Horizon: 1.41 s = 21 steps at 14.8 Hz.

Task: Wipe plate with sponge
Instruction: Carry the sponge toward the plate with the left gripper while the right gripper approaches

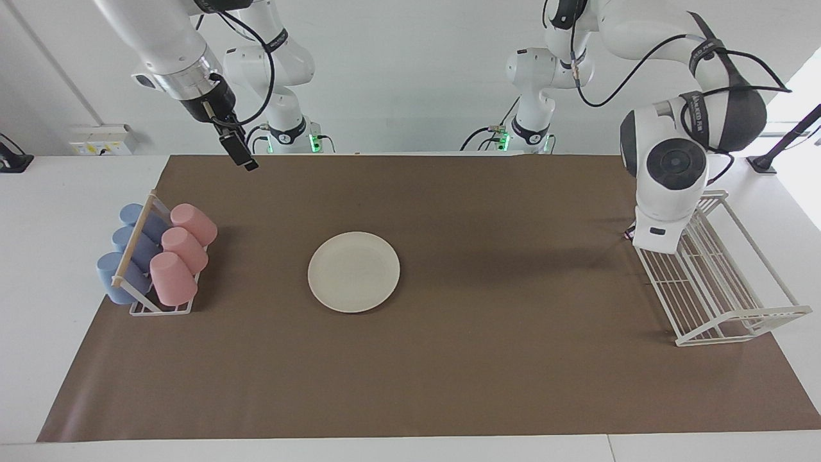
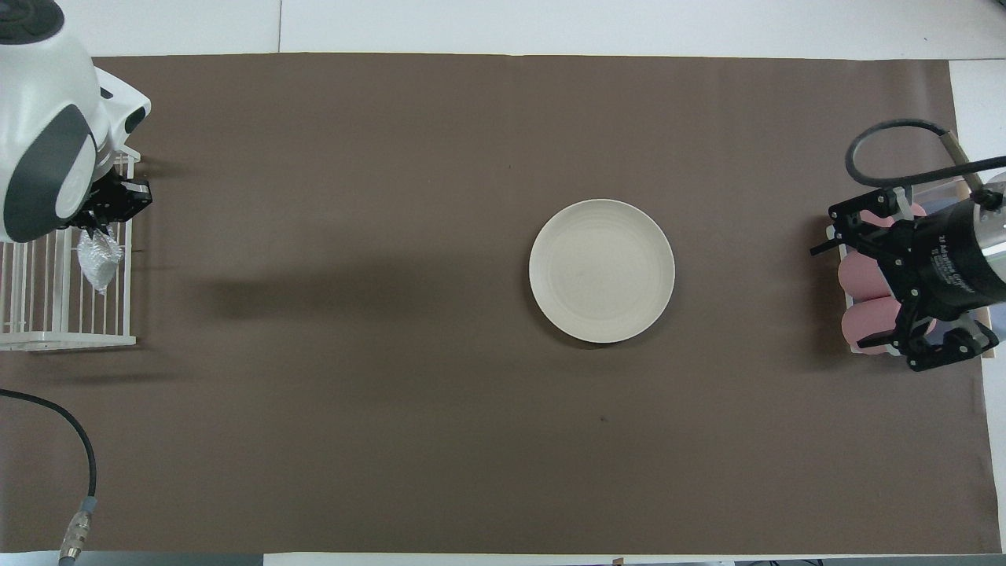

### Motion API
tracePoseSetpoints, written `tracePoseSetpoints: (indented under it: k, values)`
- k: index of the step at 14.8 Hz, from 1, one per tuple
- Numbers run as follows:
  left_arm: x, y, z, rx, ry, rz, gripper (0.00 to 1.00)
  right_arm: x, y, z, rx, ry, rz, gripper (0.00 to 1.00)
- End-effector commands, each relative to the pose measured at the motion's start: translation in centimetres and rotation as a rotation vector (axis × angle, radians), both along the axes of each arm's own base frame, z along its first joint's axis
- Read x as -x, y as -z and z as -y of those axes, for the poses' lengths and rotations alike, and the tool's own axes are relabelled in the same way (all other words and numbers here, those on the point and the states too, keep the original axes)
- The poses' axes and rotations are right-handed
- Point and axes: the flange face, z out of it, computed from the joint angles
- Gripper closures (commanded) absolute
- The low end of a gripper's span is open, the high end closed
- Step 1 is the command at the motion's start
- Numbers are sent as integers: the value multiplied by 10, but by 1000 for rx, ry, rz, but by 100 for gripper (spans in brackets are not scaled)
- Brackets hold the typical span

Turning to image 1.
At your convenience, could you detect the cream round plate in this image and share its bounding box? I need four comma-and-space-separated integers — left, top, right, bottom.
307, 232, 401, 314

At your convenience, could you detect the pink cup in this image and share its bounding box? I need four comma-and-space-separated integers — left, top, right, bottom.
149, 252, 198, 307
161, 227, 209, 275
170, 203, 218, 246

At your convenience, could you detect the blue cup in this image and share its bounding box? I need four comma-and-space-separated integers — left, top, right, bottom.
112, 226, 161, 270
119, 203, 169, 241
96, 252, 153, 305

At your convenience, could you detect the black stand with pole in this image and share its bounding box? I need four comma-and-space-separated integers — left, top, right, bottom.
746, 105, 821, 175

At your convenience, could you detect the brown table mat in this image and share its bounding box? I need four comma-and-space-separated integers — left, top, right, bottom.
37, 154, 821, 443

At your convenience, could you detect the black table clamp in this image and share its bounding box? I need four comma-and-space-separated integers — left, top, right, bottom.
0, 133, 34, 173

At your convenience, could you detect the black base cable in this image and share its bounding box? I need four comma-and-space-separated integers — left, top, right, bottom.
461, 96, 521, 152
243, 124, 271, 155

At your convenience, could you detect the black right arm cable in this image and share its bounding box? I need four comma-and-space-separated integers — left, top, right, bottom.
192, 0, 276, 129

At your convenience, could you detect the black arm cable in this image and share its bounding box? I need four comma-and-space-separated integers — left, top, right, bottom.
192, 0, 276, 129
570, 31, 793, 188

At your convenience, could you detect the white wire dish rack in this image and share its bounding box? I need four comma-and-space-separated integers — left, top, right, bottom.
632, 190, 813, 347

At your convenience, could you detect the white wall socket strip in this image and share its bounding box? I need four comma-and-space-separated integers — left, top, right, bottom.
69, 124, 138, 157

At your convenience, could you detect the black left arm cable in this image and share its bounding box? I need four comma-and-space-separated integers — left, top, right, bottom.
570, 31, 793, 188

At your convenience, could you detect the wire cup rack wooden rod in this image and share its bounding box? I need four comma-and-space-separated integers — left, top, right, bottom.
111, 190, 209, 316

